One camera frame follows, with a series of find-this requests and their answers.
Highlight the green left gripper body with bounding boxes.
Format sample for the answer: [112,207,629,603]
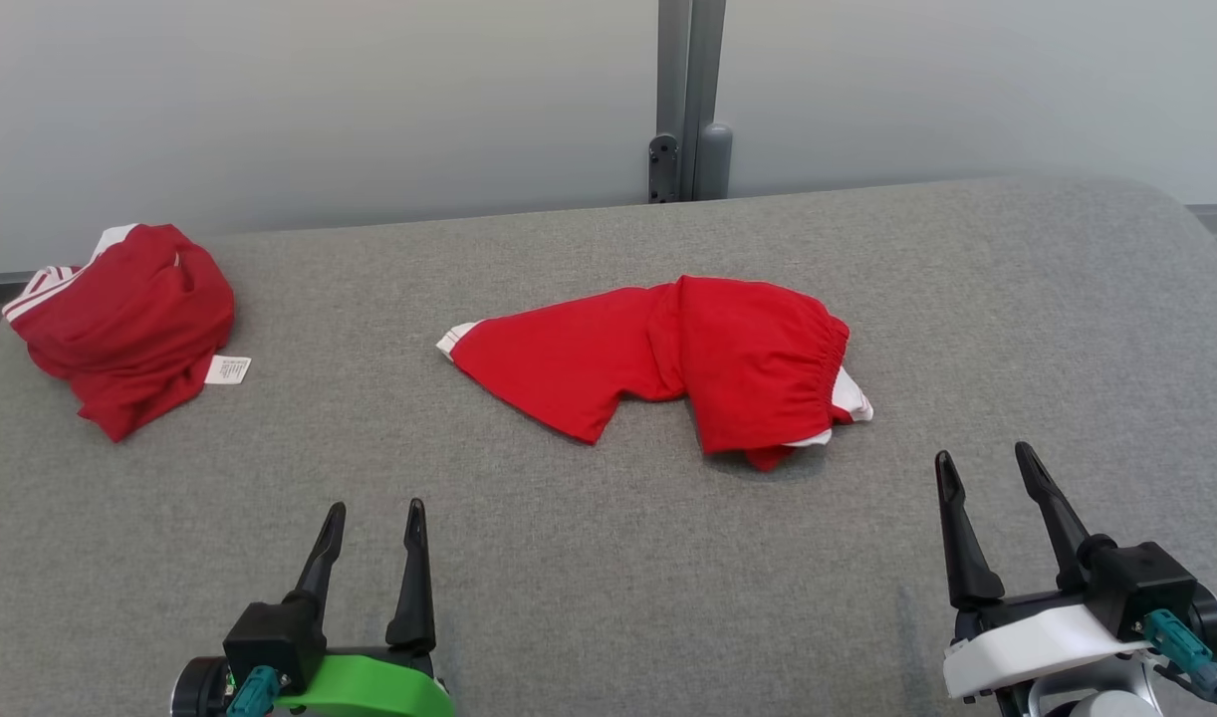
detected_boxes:
[270,645,457,717]

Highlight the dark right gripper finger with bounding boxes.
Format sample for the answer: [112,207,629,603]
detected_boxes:
[1014,441,1092,595]
[934,450,1006,611]

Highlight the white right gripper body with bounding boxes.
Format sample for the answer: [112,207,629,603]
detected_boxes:
[942,593,1157,717]

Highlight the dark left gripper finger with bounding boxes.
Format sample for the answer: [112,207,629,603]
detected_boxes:
[384,498,438,653]
[292,501,348,626]

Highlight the red jersey with white sleeves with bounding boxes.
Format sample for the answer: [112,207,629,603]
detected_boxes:
[1,222,253,443]

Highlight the red shorts with white stripe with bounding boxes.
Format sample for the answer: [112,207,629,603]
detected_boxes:
[436,275,875,472]

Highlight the grey cylindrical door stop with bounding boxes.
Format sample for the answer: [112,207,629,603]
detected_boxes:
[702,121,735,201]

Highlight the dark grey hinge plate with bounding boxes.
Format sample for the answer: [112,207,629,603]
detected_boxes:
[647,133,682,205]

